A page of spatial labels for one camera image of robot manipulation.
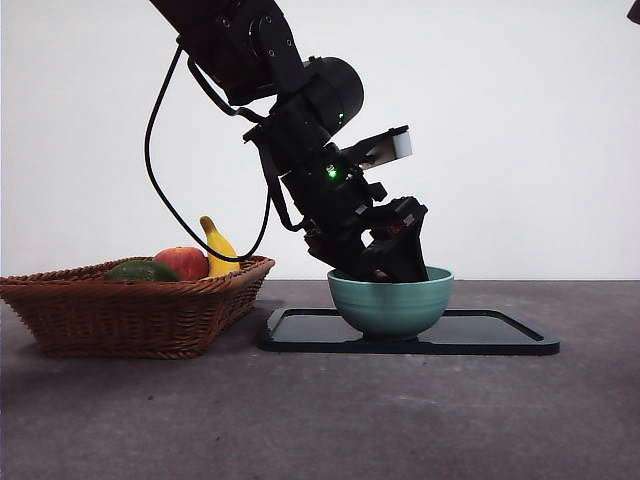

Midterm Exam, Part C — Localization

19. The teal ribbed bowl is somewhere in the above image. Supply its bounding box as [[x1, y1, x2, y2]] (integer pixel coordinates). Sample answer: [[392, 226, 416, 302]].
[[326, 266, 455, 342]]

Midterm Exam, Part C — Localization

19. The black rectangular tray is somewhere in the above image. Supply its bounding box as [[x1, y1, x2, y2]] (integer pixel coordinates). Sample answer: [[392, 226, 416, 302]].
[[256, 307, 561, 356]]

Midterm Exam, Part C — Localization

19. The yellow banana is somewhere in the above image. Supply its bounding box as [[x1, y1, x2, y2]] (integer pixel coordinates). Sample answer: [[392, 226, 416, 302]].
[[199, 215, 242, 277]]

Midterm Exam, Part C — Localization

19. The red apple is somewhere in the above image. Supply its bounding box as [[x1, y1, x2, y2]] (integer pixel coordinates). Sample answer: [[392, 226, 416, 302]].
[[153, 245, 210, 281]]

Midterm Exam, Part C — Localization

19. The green fruit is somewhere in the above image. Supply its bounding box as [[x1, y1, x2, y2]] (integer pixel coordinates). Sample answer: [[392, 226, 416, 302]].
[[103, 259, 182, 283]]

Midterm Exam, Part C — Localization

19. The brown wicker basket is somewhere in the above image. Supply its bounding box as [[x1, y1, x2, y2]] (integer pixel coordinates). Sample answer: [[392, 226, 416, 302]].
[[0, 255, 277, 360]]

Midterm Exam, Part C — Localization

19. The short black cable loop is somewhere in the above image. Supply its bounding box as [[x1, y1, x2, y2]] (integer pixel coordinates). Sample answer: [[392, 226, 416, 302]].
[[258, 139, 307, 232]]

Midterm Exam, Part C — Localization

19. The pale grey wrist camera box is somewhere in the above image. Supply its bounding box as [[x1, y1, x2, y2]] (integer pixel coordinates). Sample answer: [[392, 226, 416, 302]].
[[344, 125, 414, 169]]

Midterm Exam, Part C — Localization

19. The long black cable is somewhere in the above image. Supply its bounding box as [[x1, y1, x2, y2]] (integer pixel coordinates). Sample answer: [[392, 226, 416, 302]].
[[144, 37, 274, 264]]

